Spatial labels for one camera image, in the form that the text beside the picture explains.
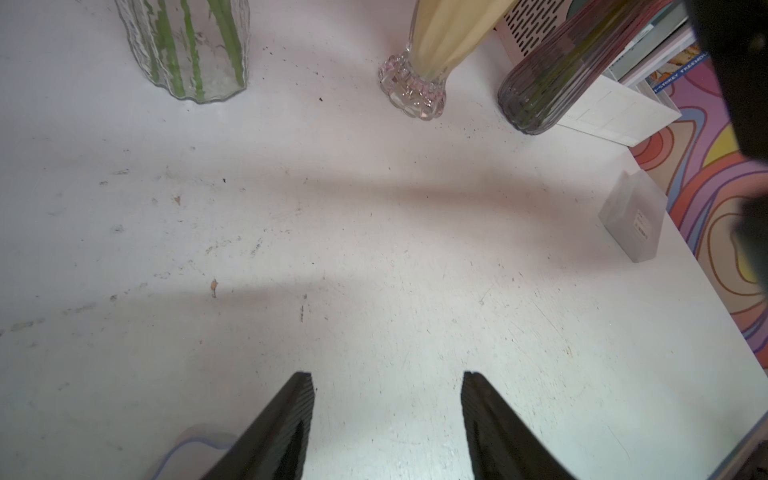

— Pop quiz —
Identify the yellow fluted glass vase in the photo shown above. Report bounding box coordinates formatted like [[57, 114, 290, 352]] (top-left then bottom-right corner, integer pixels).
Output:
[[378, 0, 516, 121]]

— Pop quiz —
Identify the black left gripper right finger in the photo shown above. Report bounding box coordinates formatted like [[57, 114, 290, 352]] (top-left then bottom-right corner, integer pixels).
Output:
[[461, 371, 574, 480]]

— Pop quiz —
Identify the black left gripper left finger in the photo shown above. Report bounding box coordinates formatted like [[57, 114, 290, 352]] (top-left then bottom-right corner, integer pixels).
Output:
[[202, 372, 315, 480]]

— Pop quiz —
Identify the purple ribbed glass vase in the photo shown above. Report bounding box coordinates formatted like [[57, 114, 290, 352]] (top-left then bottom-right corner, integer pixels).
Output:
[[497, 0, 672, 135]]

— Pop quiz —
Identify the clear glass vase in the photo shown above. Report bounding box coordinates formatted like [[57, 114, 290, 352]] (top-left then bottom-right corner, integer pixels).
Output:
[[116, 0, 250, 104]]

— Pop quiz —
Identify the blue paperback book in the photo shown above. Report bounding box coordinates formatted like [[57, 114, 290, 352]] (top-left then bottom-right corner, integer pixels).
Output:
[[645, 45, 709, 93]]

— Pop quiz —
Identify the white plastic file organizer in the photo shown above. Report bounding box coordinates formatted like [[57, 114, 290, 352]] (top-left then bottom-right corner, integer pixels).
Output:
[[497, 1, 694, 147]]

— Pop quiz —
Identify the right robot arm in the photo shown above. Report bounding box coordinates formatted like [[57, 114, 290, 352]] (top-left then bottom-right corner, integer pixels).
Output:
[[684, 0, 767, 294]]

